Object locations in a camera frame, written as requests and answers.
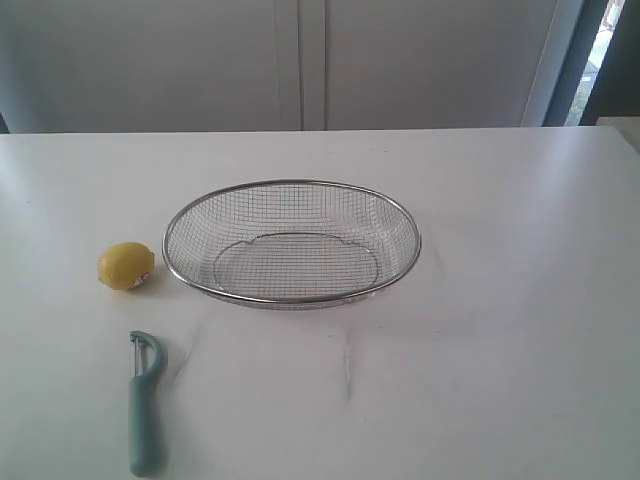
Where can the teal handled vegetable peeler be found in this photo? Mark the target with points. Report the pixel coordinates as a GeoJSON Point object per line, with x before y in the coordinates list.
{"type": "Point", "coordinates": [145, 449]}

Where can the white cabinet doors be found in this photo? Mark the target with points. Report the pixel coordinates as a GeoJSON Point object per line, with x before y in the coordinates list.
{"type": "Point", "coordinates": [165, 66]}

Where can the oval steel mesh basket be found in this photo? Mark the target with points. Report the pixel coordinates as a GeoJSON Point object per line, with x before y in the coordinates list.
{"type": "Point", "coordinates": [291, 244]}

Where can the yellow lemon with sticker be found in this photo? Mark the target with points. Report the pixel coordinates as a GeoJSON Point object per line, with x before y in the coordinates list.
{"type": "Point", "coordinates": [126, 266]}

